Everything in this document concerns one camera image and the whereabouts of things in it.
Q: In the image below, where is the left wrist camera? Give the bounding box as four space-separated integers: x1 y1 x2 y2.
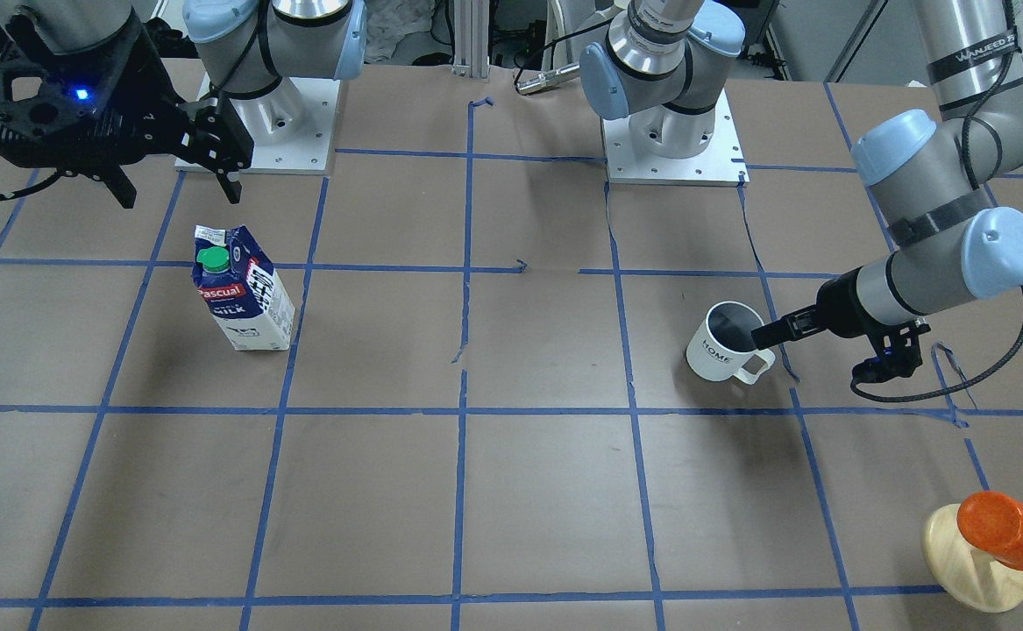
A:
851 318 929 386

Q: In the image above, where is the aluminium frame post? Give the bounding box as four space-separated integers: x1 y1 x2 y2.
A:
451 0 491 82

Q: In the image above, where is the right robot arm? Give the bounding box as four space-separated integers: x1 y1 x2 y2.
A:
0 1 367 208

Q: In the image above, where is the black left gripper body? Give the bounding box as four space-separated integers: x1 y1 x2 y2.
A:
814 268 881 339

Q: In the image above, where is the blue white milk carton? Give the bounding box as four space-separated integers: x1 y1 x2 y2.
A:
191 226 295 351

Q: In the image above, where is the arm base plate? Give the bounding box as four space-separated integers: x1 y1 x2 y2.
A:
601 90 750 187
174 74 340 175

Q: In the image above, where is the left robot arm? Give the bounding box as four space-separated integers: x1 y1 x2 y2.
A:
579 1 1023 348

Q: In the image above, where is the orange mug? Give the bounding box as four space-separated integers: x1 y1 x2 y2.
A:
957 491 1023 571

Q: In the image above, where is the white mug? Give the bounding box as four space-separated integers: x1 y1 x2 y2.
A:
685 301 776 385

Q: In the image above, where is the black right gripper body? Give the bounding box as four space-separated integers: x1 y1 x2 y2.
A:
0 18 214 172

